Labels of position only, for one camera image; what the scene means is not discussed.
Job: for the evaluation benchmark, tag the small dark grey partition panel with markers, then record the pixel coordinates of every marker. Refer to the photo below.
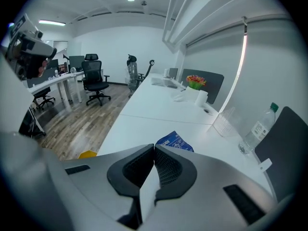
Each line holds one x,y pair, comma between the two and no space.
173,72

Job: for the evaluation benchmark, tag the clear plastic container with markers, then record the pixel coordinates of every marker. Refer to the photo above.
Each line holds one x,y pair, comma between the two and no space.
226,123

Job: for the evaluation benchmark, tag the person's left hand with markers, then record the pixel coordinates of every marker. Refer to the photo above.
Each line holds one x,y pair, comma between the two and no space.
43,66

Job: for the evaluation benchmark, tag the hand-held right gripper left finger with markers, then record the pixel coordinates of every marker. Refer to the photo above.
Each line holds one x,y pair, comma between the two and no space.
101,184

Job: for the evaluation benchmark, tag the white paper roll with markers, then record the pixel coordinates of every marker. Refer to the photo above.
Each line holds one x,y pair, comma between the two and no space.
201,98

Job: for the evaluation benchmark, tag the black mesh chair with headrest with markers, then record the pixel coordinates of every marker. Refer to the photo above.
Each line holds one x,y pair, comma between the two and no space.
93,78

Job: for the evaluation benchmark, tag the long dark grey partition panel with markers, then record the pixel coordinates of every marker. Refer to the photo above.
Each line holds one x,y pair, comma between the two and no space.
286,153

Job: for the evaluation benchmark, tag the clear plastic water bottle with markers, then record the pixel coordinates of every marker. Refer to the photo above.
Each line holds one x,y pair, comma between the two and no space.
258,129

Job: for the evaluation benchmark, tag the grey roller blind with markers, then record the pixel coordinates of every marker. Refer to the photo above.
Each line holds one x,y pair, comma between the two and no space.
269,64
211,52

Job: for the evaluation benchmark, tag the white pot with colourful flowers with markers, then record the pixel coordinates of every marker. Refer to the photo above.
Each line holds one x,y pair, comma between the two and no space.
195,84

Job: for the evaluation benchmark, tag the blue packet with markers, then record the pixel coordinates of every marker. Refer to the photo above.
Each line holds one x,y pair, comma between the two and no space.
175,141

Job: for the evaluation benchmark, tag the small white desk fan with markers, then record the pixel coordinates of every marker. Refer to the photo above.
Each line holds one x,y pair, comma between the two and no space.
73,70

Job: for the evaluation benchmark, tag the dark grey desk partition panel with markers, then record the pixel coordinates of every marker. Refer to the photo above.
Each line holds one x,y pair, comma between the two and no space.
213,85

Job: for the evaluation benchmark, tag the black monitor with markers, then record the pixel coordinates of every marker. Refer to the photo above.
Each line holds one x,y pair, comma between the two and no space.
77,62

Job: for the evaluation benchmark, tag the yellow waste bin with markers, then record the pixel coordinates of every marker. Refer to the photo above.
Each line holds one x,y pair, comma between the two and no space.
87,154

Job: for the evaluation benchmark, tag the black office chair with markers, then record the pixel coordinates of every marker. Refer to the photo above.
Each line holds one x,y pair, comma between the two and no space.
44,96

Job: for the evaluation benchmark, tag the white tumbler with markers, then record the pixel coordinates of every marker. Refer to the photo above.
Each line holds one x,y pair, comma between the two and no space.
166,73

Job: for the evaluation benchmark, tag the white partition bracket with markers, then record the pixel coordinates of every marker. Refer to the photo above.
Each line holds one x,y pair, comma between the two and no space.
264,165

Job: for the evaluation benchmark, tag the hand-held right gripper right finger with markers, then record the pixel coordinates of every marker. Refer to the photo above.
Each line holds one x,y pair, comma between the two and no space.
211,191

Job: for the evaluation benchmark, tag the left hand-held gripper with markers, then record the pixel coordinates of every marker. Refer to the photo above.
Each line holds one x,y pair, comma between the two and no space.
18,25

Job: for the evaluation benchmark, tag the plastic wrapped office chair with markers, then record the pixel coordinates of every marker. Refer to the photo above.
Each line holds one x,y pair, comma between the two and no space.
132,76

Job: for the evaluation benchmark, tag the person's pale shirt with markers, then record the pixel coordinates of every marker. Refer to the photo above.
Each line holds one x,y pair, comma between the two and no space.
12,105

